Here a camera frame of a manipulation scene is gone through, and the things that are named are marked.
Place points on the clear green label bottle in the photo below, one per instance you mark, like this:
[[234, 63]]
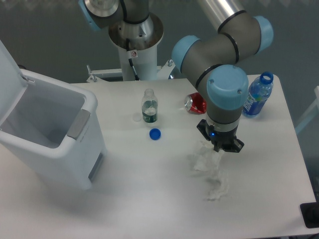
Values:
[[149, 106]]

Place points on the white crumpled tissue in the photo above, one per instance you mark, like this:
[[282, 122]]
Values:
[[218, 186]]

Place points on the blue plastic bottle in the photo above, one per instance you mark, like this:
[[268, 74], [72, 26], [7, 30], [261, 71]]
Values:
[[259, 91]]

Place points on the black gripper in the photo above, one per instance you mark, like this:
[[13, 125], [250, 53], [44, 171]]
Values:
[[227, 141]]

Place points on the white bottle cap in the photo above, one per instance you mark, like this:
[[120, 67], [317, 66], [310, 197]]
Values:
[[137, 117]]

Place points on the black device at edge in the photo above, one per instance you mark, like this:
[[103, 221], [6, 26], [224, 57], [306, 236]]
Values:
[[310, 214]]

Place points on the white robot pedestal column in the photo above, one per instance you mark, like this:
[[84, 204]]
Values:
[[142, 63]]

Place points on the white trash bin lid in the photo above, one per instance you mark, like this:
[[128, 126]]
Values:
[[12, 84]]

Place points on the white paper ball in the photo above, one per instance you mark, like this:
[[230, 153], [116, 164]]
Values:
[[204, 158]]

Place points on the crushed red soda can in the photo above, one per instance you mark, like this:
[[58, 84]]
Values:
[[195, 104]]

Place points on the blue bottle cap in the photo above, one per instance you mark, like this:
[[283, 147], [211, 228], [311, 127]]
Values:
[[155, 134]]

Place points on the white trash bin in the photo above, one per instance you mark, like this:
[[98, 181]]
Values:
[[53, 128]]

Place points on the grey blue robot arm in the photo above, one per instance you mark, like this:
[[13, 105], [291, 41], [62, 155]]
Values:
[[210, 66]]

